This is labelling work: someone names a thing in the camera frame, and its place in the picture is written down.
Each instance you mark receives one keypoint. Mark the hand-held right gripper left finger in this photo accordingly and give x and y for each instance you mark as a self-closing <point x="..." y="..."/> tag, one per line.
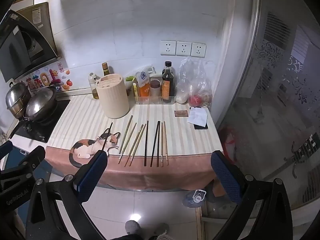
<point x="92" y="172"/>

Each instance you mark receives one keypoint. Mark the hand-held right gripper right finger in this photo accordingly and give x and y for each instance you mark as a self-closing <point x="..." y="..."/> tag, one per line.
<point x="225" y="177"/>

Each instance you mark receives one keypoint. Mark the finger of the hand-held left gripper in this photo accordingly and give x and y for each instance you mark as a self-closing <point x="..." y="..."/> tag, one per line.
<point x="35" y="158"/>
<point x="5" y="148"/>

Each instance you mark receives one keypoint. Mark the olive bamboo chopstick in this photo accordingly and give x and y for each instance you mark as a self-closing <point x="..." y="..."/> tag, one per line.
<point x="137" y="145"/>
<point x="125" y="134"/>
<point x="128" y="142"/>
<point x="134" y="144"/>

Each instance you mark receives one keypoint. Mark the beige utensil holder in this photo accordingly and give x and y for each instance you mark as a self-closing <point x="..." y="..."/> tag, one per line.
<point x="113" y="100"/>

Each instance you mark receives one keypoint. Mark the red plastic bag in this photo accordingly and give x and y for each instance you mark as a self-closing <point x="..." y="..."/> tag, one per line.
<point x="228" y="142"/>

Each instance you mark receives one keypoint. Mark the black cooktop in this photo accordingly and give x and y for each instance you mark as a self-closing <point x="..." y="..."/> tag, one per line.
<point x="50" y="126"/>

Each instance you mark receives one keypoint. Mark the blue slipper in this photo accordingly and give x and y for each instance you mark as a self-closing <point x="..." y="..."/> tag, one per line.
<point x="192" y="202"/>

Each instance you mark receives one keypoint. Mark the steel steamer pot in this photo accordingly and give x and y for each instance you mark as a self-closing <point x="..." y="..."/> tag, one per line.
<point x="16" y="100"/>

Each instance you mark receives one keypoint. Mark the striped cat print tablecloth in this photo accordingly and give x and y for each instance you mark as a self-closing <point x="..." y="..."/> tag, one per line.
<point x="82" y="120"/>

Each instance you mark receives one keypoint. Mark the wok with steel lid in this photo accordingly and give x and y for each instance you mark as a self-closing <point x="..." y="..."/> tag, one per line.
<point x="40" y="105"/>

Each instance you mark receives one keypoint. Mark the black smartphone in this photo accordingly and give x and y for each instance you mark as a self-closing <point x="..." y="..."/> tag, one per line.
<point x="201" y="127"/>

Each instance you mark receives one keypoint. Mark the person's left grey slipper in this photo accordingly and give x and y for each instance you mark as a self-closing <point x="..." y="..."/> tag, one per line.
<point x="132" y="226"/>

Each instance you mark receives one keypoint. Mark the white paper sheet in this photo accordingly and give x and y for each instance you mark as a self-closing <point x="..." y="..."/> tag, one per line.
<point x="197" y="116"/>

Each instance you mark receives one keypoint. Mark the brown label patch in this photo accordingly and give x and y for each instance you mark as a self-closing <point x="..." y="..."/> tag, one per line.
<point x="181" y="113"/>

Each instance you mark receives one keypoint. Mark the red tomato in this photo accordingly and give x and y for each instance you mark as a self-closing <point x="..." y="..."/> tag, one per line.
<point x="196" y="101"/>

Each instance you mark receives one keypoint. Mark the clear oil bottle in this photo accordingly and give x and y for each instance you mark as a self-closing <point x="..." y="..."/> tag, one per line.
<point x="95" y="90"/>

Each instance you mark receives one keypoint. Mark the white powder bag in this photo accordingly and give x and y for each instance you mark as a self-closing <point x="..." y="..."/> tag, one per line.
<point x="181" y="97"/>

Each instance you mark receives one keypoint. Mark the clear plastic organizer tray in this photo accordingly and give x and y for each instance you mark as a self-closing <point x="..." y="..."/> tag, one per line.
<point x="150" y="100"/>

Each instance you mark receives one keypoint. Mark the small yellow box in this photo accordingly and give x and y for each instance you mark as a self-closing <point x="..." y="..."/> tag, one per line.
<point x="135" y="88"/>

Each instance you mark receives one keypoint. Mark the black range hood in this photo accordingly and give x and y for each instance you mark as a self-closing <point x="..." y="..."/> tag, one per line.
<point x="15" y="55"/>

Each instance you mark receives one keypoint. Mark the frosted glass sliding door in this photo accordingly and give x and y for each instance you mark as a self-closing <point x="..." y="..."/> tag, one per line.
<point x="275" y="92"/>

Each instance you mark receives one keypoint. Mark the orange and white packet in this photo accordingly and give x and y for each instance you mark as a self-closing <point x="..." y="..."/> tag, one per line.
<point x="143" y="87"/>

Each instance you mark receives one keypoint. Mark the green plastic item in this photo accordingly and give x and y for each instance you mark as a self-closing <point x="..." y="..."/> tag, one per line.
<point x="130" y="78"/>

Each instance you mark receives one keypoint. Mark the dark bottle with gold cap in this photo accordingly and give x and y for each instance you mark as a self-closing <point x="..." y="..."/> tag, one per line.
<point x="106" y="70"/>

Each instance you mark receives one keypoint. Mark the clear plastic bag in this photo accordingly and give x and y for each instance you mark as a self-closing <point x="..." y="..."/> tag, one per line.
<point x="195" y="77"/>

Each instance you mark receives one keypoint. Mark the jar with brown lid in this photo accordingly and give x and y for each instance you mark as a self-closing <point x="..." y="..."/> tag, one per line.
<point x="155" y="88"/>

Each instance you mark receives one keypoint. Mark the dark soy sauce bottle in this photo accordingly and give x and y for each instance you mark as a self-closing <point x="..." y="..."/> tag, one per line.
<point x="168" y="85"/>

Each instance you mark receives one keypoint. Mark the colourful wall stickers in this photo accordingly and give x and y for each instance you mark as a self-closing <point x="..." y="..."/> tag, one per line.
<point x="45" y="78"/>

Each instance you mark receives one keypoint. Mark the white wall socket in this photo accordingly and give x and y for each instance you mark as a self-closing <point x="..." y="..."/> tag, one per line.
<point x="183" y="48"/>
<point x="168" y="48"/>
<point x="198" y="50"/>

